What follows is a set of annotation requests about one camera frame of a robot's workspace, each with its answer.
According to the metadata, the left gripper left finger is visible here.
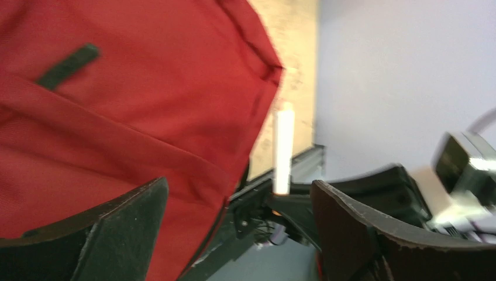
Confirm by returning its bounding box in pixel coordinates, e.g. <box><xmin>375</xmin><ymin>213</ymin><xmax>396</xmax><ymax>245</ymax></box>
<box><xmin>1</xmin><ymin>177</ymin><xmax>168</xmax><ymax>280</ymax></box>

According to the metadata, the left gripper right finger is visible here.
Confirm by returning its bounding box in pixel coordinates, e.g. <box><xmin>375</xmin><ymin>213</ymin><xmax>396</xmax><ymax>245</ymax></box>
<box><xmin>310</xmin><ymin>180</ymin><xmax>495</xmax><ymax>280</ymax></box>

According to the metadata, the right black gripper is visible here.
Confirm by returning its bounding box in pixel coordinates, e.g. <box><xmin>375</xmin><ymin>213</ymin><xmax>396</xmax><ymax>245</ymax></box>
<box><xmin>267</xmin><ymin>165</ymin><xmax>432</xmax><ymax>248</ymax></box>

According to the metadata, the red student backpack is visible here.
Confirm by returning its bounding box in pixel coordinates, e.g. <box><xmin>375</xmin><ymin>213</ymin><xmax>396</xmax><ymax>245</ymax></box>
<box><xmin>1</xmin><ymin>1</ymin><xmax>283</xmax><ymax>280</ymax></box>

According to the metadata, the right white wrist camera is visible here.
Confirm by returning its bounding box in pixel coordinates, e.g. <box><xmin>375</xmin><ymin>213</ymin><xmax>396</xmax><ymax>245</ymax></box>
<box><xmin>424</xmin><ymin>132</ymin><xmax>496</xmax><ymax>234</ymax></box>

